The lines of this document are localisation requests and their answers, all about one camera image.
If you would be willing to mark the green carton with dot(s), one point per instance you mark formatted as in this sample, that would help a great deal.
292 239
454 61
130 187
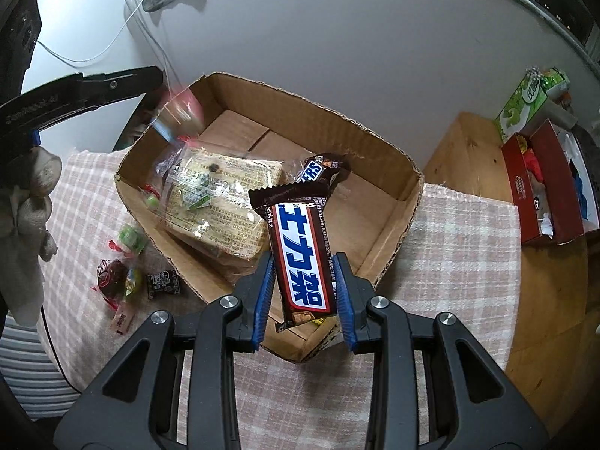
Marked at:
520 103

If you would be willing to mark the red box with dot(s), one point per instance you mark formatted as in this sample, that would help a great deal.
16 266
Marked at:
548 187

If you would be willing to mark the chocolate bar blue white label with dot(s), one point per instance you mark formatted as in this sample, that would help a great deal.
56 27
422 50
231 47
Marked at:
300 253

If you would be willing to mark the window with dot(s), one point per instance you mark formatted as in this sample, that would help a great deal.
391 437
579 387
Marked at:
562 4

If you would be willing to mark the cardboard box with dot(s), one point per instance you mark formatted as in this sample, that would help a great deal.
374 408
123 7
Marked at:
375 187

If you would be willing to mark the brown chocolate bar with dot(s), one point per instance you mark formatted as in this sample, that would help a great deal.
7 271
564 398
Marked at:
323 168

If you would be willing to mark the person's left hand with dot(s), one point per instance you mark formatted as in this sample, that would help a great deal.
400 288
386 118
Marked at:
33 187

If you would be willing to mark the dark red candy packet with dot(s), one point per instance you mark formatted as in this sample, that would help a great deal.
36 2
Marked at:
110 276

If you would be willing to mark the pink clear snack packet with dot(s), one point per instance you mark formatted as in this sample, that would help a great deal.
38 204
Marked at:
178 112

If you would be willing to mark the pale pink stick wrapper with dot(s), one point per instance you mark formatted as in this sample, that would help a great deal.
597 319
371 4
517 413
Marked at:
123 321

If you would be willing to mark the striped grey cloth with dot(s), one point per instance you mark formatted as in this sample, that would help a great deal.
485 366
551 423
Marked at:
33 365

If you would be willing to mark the small black packet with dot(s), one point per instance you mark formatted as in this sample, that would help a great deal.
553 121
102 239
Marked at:
163 285

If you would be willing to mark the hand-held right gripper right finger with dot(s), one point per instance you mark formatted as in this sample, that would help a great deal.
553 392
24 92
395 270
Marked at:
341 290

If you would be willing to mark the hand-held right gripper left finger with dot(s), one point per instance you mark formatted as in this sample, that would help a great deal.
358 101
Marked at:
262 290

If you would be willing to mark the clear bread packet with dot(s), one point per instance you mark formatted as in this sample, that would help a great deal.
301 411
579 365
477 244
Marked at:
220 201

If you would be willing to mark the yellow green candy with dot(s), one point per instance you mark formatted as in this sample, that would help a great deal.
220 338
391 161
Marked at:
132 283

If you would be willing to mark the white cabinet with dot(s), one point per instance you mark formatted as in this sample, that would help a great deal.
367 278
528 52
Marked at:
79 23

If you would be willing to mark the checked pink tablecloth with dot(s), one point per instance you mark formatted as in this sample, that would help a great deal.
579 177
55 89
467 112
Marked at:
445 290

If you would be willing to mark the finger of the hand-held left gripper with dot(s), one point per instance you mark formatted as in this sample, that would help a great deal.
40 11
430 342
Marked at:
133 122
122 82

